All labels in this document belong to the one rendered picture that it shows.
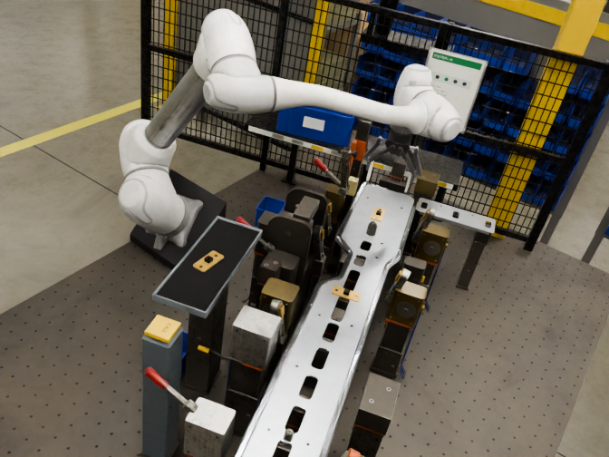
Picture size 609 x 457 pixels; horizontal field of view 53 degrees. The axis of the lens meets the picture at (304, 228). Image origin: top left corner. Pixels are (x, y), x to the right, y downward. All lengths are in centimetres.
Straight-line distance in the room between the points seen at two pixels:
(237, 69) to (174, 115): 37
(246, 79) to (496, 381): 126
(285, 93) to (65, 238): 212
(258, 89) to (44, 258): 204
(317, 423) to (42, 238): 242
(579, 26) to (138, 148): 161
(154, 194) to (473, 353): 121
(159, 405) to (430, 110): 107
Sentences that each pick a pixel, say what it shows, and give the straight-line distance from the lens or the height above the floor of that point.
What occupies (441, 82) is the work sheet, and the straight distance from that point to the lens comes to 252.
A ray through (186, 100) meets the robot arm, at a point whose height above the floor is 136.
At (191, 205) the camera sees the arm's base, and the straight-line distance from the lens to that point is 223.
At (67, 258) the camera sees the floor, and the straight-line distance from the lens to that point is 344.
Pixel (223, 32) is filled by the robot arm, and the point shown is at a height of 160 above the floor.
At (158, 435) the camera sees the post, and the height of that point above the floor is 81.
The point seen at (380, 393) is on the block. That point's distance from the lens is 153.
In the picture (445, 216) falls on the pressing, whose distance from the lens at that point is 228.
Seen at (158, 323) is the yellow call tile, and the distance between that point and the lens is 141.
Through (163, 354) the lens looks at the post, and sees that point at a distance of 141.
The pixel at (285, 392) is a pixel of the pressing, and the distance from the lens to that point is 151.
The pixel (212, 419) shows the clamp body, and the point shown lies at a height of 106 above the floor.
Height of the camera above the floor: 217
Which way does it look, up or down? 35 degrees down
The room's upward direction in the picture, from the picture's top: 11 degrees clockwise
